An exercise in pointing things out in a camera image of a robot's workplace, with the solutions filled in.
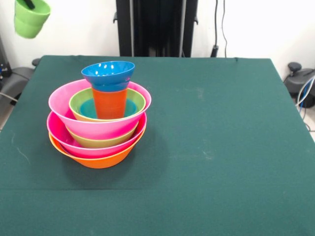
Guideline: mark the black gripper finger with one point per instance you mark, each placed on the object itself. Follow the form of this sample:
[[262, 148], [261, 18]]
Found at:
[[29, 3]]

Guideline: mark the green plastic cup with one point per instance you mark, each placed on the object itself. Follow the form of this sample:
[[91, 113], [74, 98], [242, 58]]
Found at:
[[29, 24]]

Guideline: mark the dark blue plastic bowl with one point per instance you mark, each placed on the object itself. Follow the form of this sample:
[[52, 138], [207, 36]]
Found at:
[[108, 73]]

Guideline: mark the pink plastic bowl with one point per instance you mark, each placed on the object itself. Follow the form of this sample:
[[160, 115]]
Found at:
[[56, 137], [59, 105]]

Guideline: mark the green plastic bowl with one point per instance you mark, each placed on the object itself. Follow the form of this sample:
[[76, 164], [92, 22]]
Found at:
[[103, 142], [76, 103]]

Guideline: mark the light blue plastic bowl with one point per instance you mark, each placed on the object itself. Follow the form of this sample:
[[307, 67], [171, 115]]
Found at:
[[85, 109]]

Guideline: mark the red plastic cup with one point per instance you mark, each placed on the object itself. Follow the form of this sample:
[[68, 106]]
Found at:
[[109, 103]]

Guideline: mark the orange plastic bowl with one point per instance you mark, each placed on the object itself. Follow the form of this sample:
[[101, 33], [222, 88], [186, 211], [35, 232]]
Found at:
[[98, 163]]

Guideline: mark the black office chair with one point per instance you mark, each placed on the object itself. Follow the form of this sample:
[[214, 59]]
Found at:
[[295, 83], [17, 81]]

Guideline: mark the dark green tablecloth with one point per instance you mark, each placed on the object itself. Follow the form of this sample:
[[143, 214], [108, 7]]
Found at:
[[157, 196]]

